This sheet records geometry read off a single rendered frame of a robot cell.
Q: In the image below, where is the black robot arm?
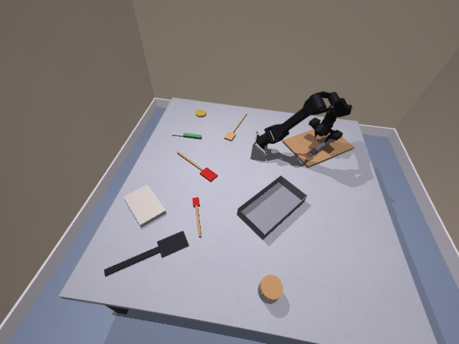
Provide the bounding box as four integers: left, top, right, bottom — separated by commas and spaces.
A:
256, 92, 352, 149

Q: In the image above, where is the yellow round disc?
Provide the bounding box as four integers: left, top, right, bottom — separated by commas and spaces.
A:
196, 110, 206, 118

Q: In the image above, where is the tan wooden spatula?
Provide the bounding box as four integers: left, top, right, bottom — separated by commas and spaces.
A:
224, 113, 247, 141

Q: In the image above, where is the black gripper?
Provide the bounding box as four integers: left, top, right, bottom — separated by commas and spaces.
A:
309, 117, 343, 143

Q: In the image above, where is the grey canister with tan lid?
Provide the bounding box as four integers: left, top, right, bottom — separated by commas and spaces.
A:
257, 274, 283, 304

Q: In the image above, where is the green-handled screwdriver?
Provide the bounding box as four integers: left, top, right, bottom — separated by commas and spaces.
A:
172, 133, 202, 140

